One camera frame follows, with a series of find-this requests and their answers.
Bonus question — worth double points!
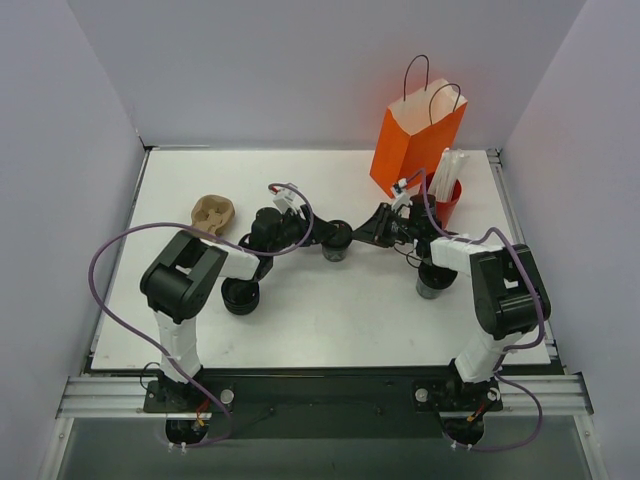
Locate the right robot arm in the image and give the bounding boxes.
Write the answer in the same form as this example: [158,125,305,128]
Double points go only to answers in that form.
[352,195,551,408]

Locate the orange paper bag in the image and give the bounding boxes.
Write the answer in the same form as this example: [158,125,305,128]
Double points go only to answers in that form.
[369,54,468,198]

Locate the white wrapped straws bundle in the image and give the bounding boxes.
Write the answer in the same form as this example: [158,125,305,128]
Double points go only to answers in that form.
[428,148,470,202]

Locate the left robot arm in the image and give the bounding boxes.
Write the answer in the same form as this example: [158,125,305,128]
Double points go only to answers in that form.
[140,206,352,411]

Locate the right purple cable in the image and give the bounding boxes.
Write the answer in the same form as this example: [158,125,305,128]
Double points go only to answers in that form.
[397,169,546,451]

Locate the stack of black lids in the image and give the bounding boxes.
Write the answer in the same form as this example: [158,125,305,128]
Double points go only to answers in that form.
[221,278,260,316]

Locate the aluminium frame rail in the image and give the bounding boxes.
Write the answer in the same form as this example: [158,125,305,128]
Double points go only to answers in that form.
[57,375,594,419]

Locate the dark coffee cup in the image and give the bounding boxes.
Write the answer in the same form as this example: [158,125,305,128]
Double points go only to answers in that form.
[322,245,348,263]
[416,263,458,300]

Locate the black cup lid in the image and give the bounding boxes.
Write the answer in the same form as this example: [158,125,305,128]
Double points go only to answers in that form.
[322,219,353,249]

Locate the brown cardboard cup carrier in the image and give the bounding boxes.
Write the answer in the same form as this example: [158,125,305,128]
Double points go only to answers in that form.
[191,195,235,236]

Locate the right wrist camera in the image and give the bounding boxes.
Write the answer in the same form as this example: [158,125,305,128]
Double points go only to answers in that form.
[391,178,412,213]

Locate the purple cable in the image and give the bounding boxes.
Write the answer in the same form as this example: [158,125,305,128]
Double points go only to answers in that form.
[88,182,315,449]
[397,169,546,451]

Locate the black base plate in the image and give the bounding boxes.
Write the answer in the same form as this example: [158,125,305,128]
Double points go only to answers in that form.
[143,366,503,444]

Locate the red cylindrical cup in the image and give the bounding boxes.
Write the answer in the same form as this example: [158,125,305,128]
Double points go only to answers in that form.
[421,172,462,229]

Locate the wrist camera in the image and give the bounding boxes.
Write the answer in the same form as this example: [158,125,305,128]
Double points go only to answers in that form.
[391,178,412,213]
[269,183,299,214]

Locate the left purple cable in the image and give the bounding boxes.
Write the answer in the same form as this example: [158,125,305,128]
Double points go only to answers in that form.
[88,182,315,449]

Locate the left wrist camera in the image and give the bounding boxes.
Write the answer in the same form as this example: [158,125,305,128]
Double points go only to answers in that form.
[269,183,299,214]

